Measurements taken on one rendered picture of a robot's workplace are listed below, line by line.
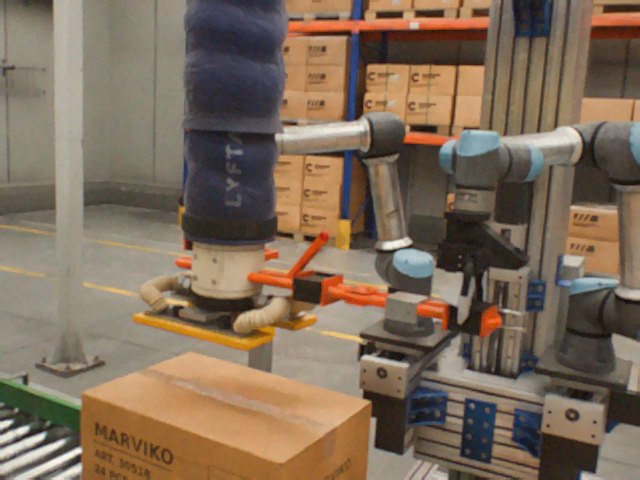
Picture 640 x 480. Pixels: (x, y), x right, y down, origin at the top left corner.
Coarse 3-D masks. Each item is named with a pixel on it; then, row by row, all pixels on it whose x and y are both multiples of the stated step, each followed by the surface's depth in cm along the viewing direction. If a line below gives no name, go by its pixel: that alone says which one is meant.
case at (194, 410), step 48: (144, 384) 174; (192, 384) 176; (240, 384) 178; (288, 384) 179; (96, 432) 166; (144, 432) 157; (192, 432) 149; (240, 432) 150; (288, 432) 151; (336, 432) 156
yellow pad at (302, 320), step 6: (192, 306) 176; (300, 312) 169; (294, 318) 164; (300, 318) 165; (306, 318) 165; (312, 318) 167; (276, 324) 163; (282, 324) 162; (288, 324) 161; (294, 324) 161; (300, 324) 162; (306, 324) 164; (312, 324) 167; (294, 330) 161
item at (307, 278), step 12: (300, 276) 150; (312, 276) 153; (324, 276) 154; (336, 276) 149; (300, 288) 148; (312, 288) 145; (324, 288) 145; (300, 300) 147; (312, 300) 146; (324, 300) 145; (336, 300) 150
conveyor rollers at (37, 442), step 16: (0, 416) 245; (16, 416) 243; (32, 416) 246; (0, 432) 235; (16, 432) 232; (32, 432) 236; (48, 432) 232; (64, 432) 237; (0, 448) 226; (16, 448) 221; (32, 448) 226; (48, 448) 222; (64, 448) 226; (80, 448) 222; (0, 464) 216; (16, 464) 211; (32, 464) 215; (48, 464) 211; (64, 464) 215; (80, 464) 212
